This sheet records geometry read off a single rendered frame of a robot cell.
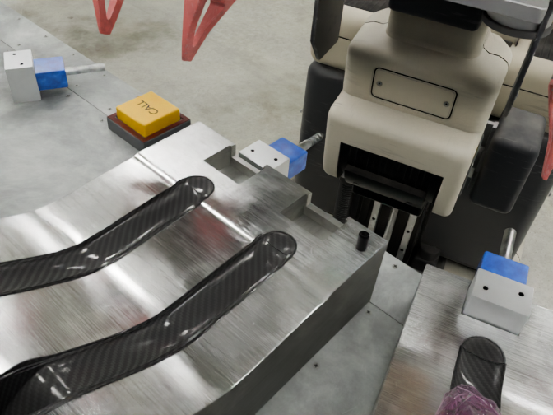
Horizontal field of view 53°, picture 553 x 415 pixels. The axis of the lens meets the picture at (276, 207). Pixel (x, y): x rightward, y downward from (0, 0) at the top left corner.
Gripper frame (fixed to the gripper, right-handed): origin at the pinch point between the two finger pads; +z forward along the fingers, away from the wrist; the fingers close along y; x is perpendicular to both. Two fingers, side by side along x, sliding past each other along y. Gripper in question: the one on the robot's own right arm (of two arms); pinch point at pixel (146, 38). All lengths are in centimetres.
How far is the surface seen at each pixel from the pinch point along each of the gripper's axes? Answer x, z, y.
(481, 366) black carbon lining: -1.5, 17.2, 39.5
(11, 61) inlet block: 12.2, 9.8, -28.7
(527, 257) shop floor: 137, 42, 59
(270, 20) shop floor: 227, -4, -84
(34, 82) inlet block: 13.5, 11.9, -25.5
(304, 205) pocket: 4.5, 11.4, 19.0
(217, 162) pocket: 5.5, 10.8, 8.1
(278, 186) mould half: 3.4, 10.2, 16.1
